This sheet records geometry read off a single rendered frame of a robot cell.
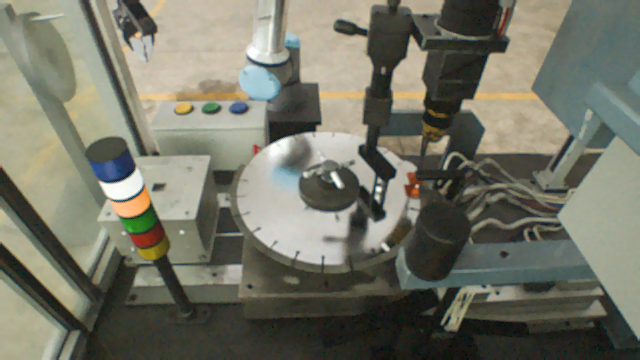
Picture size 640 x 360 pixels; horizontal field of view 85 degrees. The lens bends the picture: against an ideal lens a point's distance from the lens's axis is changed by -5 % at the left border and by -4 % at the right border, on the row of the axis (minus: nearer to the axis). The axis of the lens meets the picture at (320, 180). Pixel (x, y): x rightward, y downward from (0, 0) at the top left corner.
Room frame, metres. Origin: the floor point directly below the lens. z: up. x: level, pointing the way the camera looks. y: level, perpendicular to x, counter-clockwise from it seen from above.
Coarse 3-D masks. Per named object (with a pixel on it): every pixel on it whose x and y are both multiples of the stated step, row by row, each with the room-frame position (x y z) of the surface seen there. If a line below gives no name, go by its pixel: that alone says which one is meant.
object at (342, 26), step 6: (336, 24) 0.53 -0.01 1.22; (342, 24) 0.53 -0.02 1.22; (348, 24) 0.53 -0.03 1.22; (354, 24) 0.53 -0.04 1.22; (336, 30) 0.53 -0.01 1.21; (342, 30) 0.53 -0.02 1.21; (348, 30) 0.53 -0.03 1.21; (354, 30) 0.53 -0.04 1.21; (360, 30) 0.53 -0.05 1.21; (366, 30) 0.53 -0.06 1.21; (366, 36) 0.53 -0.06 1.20
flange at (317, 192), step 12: (312, 168) 0.50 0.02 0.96; (348, 168) 0.51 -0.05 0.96; (300, 180) 0.47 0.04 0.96; (312, 180) 0.47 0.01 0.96; (324, 180) 0.45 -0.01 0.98; (348, 180) 0.47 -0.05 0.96; (300, 192) 0.44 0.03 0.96; (312, 192) 0.44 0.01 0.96; (324, 192) 0.44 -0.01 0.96; (336, 192) 0.44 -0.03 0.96; (348, 192) 0.44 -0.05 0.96; (312, 204) 0.42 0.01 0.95; (324, 204) 0.41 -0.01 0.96; (336, 204) 0.41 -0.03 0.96; (348, 204) 0.42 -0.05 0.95
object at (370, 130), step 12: (384, 72) 0.48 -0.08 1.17; (372, 132) 0.49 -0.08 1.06; (360, 144) 0.51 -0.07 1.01; (372, 144) 0.49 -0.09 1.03; (360, 156) 0.50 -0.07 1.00; (372, 156) 0.48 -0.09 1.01; (384, 156) 0.48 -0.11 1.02; (372, 168) 0.46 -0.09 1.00; (384, 168) 0.45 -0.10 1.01; (384, 180) 0.43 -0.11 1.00; (384, 192) 0.45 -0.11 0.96
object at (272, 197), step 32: (256, 160) 0.53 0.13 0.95; (288, 160) 0.53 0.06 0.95; (320, 160) 0.54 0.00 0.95; (256, 192) 0.44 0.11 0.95; (288, 192) 0.44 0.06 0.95; (416, 192) 0.46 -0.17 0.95; (256, 224) 0.37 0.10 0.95; (288, 224) 0.37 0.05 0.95; (320, 224) 0.38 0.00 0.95; (352, 224) 0.38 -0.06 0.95; (384, 224) 0.38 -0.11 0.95; (320, 256) 0.31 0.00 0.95; (352, 256) 0.32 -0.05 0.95
